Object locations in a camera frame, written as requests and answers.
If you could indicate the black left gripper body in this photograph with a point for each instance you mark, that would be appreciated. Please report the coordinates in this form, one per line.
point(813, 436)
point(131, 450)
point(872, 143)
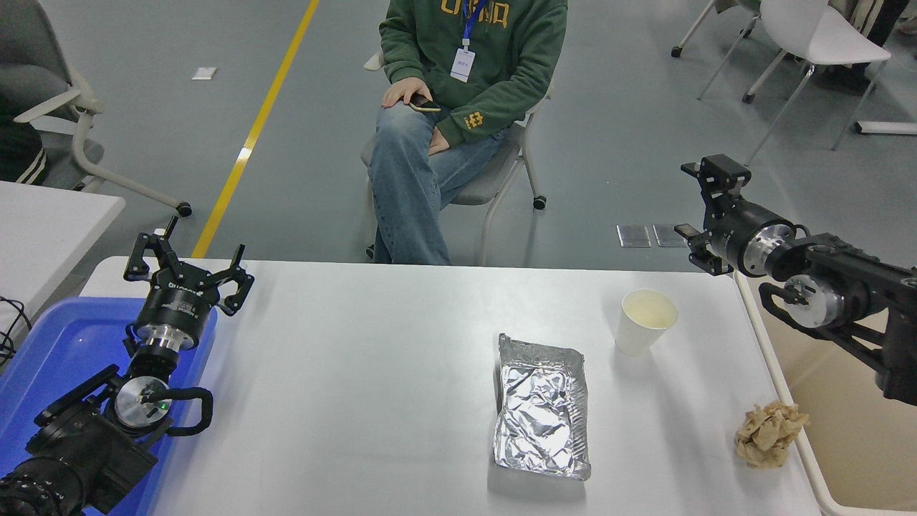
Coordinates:
point(175, 307)

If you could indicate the metal floor plate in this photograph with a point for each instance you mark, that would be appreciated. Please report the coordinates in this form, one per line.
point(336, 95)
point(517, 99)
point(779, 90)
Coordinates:
point(633, 236)
point(665, 236)

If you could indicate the white side table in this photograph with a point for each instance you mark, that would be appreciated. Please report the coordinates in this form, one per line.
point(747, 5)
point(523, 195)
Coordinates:
point(43, 236)

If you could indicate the white-legged caster chair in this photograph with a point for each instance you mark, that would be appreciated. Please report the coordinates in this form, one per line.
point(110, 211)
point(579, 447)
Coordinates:
point(676, 52)

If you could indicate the white paper sheet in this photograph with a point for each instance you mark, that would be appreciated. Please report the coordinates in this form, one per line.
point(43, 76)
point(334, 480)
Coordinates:
point(204, 73)

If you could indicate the person's right hand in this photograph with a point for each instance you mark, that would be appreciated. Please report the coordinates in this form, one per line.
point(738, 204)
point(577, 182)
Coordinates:
point(405, 92)

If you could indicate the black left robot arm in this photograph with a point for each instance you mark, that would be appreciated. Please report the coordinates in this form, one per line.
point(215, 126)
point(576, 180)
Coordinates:
point(86, 451)

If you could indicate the white table foot bar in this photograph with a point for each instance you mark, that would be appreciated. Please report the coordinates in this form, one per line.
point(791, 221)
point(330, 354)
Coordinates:
point(888, 128)

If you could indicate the grey office chair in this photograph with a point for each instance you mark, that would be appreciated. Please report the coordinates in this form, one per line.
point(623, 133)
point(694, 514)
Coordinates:
point(29, 50)

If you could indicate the person's left hand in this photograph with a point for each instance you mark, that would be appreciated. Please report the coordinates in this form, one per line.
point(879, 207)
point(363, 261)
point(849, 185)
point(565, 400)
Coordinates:
point(437, 142)

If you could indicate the tan paper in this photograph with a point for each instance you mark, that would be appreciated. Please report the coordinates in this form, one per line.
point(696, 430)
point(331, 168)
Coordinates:
point(766, 433)

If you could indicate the foil tray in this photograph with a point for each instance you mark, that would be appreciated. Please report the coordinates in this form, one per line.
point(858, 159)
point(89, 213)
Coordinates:
point(541, 408)

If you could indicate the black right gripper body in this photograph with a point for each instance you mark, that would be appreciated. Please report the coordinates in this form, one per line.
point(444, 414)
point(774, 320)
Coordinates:
point(738, 233)

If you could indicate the dark phone with gold edge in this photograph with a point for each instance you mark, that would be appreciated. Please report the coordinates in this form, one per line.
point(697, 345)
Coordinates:
point(428, 105)

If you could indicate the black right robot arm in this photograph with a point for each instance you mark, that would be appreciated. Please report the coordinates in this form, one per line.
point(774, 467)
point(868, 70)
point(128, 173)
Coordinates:
point(860, 279)

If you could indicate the blue plastic tray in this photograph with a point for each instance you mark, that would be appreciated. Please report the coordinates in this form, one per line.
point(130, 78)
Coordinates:
point(64, 344)

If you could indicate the grey chair with white frame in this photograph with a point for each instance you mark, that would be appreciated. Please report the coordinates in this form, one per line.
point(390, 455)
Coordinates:
point(487, 179)

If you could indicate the large pale bin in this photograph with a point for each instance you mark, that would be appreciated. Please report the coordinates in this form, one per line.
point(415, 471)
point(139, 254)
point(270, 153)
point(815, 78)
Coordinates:
point(845, 444)

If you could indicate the white paper cup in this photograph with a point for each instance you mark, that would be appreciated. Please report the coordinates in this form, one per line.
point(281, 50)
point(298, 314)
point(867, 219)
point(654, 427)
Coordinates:
point(641, 330)

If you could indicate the white plastic chair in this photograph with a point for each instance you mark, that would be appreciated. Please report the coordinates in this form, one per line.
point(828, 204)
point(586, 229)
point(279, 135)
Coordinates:
point(809, 29)

